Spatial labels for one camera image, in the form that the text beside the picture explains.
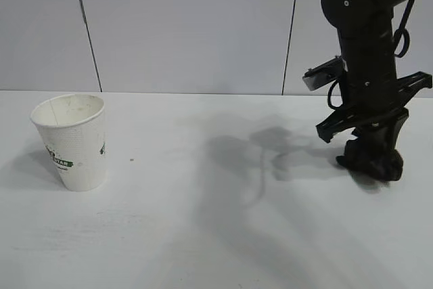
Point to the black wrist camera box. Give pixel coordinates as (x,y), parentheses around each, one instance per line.
(321,76)

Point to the white paper coffee cup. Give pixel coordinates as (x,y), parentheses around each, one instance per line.
(74,153)

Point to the black and purple rag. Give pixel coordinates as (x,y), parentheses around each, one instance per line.
(375,167)

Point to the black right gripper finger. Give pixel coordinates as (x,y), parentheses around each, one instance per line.
(365,136)
(390,133)

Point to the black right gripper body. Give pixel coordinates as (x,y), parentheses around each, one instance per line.
(372,99)

